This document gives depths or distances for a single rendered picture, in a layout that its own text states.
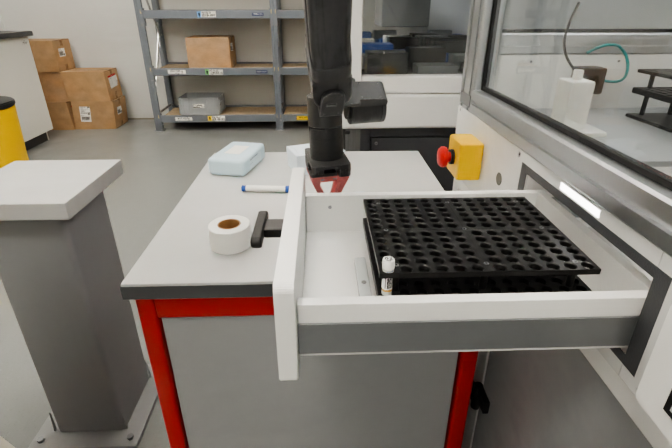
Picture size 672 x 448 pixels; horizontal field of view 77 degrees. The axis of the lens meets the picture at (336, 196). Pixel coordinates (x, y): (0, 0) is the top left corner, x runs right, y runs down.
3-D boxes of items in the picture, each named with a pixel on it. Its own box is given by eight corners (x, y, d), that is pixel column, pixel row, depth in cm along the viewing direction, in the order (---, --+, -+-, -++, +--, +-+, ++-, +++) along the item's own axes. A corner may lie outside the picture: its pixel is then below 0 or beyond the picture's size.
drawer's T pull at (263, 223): (250, 250, 46) (249, 239, 46) (259, 218, 53) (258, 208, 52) (283, 250, 46) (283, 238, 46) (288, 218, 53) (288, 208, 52)
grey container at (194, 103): (179, 115, 421) (176, 98, 414) (187, 108, 448) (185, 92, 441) (220, 115, 422) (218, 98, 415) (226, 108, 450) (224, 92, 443)
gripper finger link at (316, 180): (342, 196, 82) (341, 149, 78) (350, 212, 76) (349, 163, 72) (307, 200, 81) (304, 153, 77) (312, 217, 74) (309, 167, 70)
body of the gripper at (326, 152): (339, 154, 79) (338, 115, 76) (351, 174, 70) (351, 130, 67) (305, 157, 78) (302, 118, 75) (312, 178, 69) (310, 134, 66)
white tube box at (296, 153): (297, 176, 103) (296, 156, 101) (287, 165, 111) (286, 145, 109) (345, 169, 108) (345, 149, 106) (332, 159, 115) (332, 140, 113)
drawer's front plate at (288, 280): (279, 384, 40) (272, 287, 35) (295, 232, 66) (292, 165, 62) (298, 384, 40) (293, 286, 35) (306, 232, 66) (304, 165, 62)
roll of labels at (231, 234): (253, 233, 78) (251, 213, 76) (250, 253, 71) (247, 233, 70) (214, 235, 77) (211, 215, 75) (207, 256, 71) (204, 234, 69)
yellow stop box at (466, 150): (452, 181, 80) (457, 144, 77) (442, 167, 86) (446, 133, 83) (479, 180, 80) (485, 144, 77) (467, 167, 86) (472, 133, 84)
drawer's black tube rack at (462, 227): (377, 324, 44) (380, 273, 42) (362, 239, 61) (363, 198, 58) (586, 320, 45) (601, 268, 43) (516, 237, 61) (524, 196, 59)
